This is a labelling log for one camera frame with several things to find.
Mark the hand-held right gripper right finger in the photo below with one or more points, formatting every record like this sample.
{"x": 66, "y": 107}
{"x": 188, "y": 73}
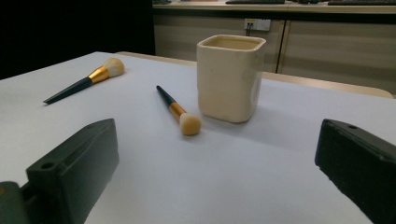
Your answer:
{"x": 361, "y": 165}

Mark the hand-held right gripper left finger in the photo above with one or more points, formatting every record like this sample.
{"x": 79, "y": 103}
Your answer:
{"x": 74, "y": 168}

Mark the large gold-ferrule makeup brush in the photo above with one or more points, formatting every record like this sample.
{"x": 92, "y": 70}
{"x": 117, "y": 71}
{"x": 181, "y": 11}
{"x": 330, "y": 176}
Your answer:
{"x": 74, "y": 88}

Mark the small gold-ferrule makeup brush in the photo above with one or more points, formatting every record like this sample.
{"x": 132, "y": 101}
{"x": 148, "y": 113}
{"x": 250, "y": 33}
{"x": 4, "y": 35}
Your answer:
{"x": 177, "y": 109}

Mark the cream square ceramic cup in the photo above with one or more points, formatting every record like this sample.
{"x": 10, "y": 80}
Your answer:
{"x": 227, "y": 84}

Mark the long wooden counter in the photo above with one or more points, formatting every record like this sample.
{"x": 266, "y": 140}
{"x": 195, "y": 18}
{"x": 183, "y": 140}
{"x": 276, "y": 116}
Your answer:
{"x": 342, "y": 46}

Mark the white table sheet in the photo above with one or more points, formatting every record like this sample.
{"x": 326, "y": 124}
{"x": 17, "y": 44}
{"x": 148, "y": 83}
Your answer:
{"x": 218, "y": 174}

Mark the white wall socket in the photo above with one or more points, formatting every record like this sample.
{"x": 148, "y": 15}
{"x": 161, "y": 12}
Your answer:
{"x": 261, "y": 25}

